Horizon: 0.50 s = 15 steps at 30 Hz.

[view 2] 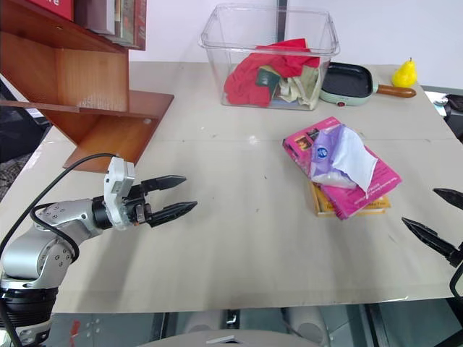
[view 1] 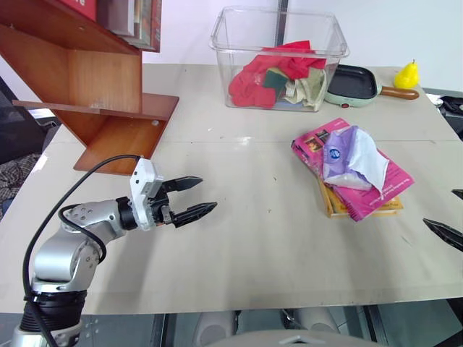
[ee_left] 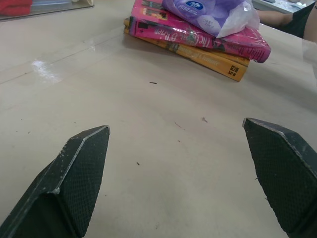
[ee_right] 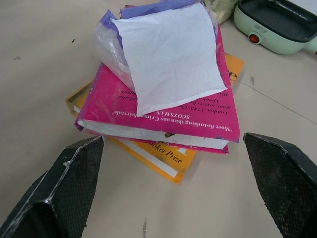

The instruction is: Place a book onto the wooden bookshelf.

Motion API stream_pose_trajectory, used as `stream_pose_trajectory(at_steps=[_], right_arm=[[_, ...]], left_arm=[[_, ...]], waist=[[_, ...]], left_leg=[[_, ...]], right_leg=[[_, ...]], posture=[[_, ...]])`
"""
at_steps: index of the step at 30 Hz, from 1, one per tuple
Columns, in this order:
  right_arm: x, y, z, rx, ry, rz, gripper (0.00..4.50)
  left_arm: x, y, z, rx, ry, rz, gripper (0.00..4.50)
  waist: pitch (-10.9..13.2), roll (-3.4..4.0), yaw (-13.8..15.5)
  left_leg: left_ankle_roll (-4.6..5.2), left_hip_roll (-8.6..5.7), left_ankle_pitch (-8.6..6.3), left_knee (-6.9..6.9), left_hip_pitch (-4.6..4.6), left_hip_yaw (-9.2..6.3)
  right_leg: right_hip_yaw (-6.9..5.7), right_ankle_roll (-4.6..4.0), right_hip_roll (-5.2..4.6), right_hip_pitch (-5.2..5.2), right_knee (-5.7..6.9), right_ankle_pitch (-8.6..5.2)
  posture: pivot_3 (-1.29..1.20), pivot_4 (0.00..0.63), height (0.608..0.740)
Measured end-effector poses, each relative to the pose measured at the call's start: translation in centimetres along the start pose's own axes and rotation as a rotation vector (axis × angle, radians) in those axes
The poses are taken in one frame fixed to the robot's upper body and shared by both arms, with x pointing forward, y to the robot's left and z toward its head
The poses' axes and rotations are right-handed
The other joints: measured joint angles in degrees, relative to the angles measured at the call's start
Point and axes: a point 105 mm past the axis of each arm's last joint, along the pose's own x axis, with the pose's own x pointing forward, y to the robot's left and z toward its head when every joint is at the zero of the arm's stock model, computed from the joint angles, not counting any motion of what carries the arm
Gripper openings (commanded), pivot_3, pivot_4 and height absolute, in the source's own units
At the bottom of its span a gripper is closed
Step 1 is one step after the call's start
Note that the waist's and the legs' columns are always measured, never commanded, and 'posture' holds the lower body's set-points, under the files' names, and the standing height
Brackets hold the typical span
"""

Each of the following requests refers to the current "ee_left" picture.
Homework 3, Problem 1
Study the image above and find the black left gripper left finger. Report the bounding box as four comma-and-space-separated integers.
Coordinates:
0, 125, 110, 238

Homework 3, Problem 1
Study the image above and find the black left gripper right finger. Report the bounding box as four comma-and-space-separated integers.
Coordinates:
242, 118, 317, 238

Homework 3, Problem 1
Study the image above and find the yellow paperback book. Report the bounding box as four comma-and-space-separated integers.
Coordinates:
123, 17, 250, 82

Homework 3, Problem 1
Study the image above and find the pink paperback book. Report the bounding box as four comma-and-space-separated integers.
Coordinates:
129, 0, 271, 63

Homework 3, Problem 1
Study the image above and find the person in black shirt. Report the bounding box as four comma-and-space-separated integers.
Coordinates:
257, 1, 317, 43

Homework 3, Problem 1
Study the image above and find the purple tissue pack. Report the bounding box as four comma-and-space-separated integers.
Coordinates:
161, 0, 261, 39

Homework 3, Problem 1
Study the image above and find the red cloth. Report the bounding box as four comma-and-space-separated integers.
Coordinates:
0, 0, 32, 17

